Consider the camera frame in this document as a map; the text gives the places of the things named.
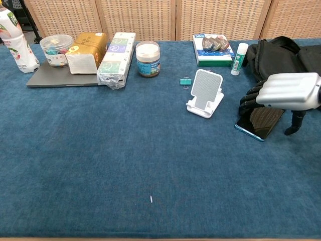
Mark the green binder clip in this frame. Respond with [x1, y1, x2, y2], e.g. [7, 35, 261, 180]
[179, 76, 193, 90]

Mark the black fabric backpack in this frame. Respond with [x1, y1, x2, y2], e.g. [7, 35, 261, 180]
[242, 36, 321, 86]

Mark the correction tape blister pack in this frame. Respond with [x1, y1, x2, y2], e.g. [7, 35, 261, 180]
[193, 34, 236, 68]

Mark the grey closed laptop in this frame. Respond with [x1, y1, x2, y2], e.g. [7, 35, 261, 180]
[26, 61, 101, 88]

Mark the white folding phone stand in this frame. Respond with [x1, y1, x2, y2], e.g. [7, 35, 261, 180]
[186, 68, 225, 119]

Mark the black smartphone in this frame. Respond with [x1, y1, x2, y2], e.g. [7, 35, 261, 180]
[234, 106, 286, 143]

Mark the long plastic-wrapped tissue pack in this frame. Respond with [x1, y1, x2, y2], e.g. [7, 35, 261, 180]
[96, 32, 137, 90]

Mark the black tripod leg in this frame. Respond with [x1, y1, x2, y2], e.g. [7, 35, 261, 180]
[20, 5, 42, 42]

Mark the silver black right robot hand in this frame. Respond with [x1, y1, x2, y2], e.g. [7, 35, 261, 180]
[238, 72, 321, 136]

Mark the woven rattan folding screen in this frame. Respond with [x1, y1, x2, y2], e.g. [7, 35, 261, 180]
[22, 0, 321, 42]

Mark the gold tissue pack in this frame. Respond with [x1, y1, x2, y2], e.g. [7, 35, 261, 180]
[65, 32, 108, 75]

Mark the clear tub of colourful clips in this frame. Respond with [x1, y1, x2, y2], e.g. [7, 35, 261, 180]
[39, 34, 74, 68]

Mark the brown-filled jar blue label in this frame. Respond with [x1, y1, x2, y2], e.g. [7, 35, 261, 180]
[135, 41, 161, 78]

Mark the white glue stick green label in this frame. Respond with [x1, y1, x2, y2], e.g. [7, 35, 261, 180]
[230, 42, 249, 76]

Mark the blue table cloth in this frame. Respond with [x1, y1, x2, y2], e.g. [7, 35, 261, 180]
[0, 39, 321, 238]

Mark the white drink bottle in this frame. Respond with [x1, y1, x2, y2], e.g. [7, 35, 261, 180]
[0, 4, 41, 74]

